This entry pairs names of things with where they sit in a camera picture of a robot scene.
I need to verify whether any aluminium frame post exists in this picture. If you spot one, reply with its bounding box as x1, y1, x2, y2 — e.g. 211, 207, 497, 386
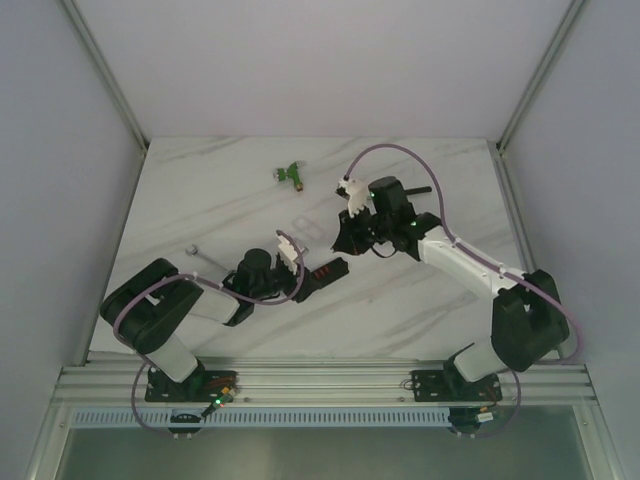
496, 0, 590, 155
58, 0, 150, 156

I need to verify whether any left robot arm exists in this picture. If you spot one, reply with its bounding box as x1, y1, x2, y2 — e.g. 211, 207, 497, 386
99, 242, 308, 402

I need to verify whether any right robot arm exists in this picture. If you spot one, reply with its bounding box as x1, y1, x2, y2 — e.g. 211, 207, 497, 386
332, 176, 570, 399

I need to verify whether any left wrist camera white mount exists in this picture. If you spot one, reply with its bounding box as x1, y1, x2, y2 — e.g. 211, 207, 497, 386
277, 233, 308, 276

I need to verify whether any slotted grey cable duct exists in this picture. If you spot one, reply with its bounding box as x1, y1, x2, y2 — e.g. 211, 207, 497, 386
71, 406, 453, 428

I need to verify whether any left aluminium frame post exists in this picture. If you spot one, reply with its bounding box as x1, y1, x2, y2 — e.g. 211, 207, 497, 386
58, 0, 150, 156

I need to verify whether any grey metal bolt tool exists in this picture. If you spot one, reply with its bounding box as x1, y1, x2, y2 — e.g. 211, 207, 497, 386
184, 244, 230, 273

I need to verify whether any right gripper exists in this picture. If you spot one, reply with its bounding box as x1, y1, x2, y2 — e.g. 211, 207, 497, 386
333, 203, 392, 256

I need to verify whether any black fuse box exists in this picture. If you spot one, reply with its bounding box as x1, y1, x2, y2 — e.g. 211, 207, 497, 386
308, 257, 349, 293

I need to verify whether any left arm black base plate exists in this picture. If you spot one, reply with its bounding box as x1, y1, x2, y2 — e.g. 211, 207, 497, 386
145, 368, 237, 403

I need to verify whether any clear plastic fuse box cover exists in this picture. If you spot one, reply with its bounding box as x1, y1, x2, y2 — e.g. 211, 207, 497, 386
292, 215, 324, 241

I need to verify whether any aluminium front rail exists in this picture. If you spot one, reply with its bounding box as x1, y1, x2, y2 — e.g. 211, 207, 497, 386
52, 352, 597, 407

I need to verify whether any green spray gun toy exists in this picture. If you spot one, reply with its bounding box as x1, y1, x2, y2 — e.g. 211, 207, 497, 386
273, 161, 305, 192

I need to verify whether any hammer with black handle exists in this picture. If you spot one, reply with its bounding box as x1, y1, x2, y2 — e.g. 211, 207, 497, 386
405, 186, 432, 196

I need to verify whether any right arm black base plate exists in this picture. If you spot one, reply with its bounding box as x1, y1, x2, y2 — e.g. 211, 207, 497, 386
410, 370, 503, 403

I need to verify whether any right aluminium frame post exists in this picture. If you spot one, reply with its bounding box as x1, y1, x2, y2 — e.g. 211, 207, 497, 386
496, 0, 590, 155

